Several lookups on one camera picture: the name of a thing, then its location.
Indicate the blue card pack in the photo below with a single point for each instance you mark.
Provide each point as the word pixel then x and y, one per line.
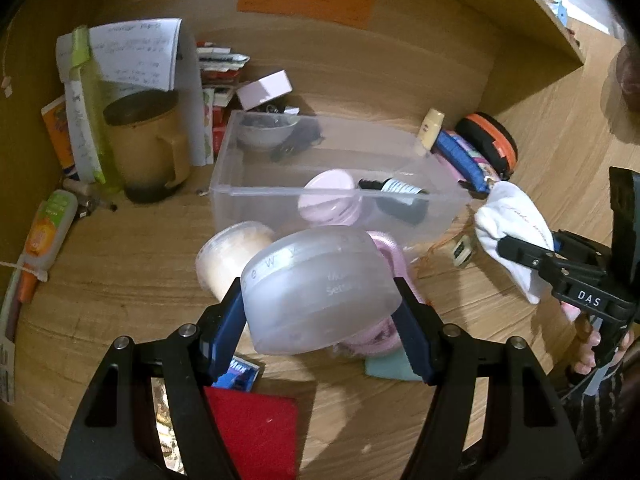
pixel 240 376

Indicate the orange booklet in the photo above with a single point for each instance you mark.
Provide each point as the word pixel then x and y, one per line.
pixel 55 121

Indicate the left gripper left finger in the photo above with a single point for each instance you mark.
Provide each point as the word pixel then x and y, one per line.
pixel 113 434

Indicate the clear plastic storage bin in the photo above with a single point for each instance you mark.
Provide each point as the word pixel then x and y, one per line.
pixel 295 172

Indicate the small white bowl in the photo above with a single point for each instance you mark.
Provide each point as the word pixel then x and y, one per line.
pixel 264 132

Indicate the person's right hand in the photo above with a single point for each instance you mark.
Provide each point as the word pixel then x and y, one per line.
pixel 581 354

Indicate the black mascara tube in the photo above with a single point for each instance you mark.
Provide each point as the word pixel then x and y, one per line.
pixel 390 185

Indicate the orange green tube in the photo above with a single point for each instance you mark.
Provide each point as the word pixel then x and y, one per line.
pixel 44 240

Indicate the white drawstring cloth pouch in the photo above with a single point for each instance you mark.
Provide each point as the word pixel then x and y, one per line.
pixel 509 211

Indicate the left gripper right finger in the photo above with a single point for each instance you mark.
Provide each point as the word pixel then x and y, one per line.
pixel 494 414

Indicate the cream lotion bottle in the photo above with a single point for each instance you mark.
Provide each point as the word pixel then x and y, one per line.
pixel 428 131

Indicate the green tinted clear bottle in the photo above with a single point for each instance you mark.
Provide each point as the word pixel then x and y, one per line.
pixel 92 110

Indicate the frosted round cosmetic jar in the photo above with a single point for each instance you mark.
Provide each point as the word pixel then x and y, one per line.
pixel 310 290

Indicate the brown ceramic mug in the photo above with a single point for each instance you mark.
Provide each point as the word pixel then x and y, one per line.
pixel 149 144

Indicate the black orange round case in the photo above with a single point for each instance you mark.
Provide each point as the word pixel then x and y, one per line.
pixel 492 140

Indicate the blue patchwork zip pouch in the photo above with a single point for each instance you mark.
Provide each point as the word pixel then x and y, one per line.
pixel 474 171

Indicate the pink round compact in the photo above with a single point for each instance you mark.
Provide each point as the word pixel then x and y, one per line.
pixel 330 199

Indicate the orange paper note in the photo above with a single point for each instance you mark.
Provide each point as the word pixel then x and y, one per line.
pixel 351 13

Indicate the white paper receipt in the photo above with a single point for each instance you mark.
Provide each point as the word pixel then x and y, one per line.
pixel 160 54

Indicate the pink white small box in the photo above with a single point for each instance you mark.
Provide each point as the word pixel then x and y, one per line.
pixel 264 90

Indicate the red velvet pouch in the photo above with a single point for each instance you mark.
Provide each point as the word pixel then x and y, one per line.
pixel 259 432

